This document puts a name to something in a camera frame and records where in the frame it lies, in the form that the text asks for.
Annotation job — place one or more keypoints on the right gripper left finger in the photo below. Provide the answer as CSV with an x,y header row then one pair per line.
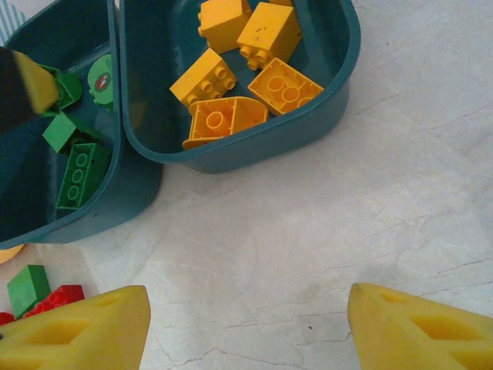
x,y
77,335

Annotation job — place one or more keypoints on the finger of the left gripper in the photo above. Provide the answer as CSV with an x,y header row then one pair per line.
x,y
19,88

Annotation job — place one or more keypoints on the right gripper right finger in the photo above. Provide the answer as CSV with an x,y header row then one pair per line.
x,y
423,339

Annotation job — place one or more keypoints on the green round printed lego piece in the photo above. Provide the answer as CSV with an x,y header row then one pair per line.
x,y
101,83

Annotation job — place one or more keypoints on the green long lego brick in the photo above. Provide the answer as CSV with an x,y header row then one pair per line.
x,y
81,177

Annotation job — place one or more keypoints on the yellow rounded lego with window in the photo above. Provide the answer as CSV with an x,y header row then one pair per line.
x,y
227,119

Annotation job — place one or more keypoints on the red lego brick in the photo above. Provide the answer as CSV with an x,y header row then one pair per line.
x,y
65,294
5,319

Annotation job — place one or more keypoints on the teal plastic container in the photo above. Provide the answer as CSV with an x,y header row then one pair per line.
x,y
161,96
23,173

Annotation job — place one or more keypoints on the yellow plastic container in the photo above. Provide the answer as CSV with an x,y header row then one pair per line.
x,y
7,254

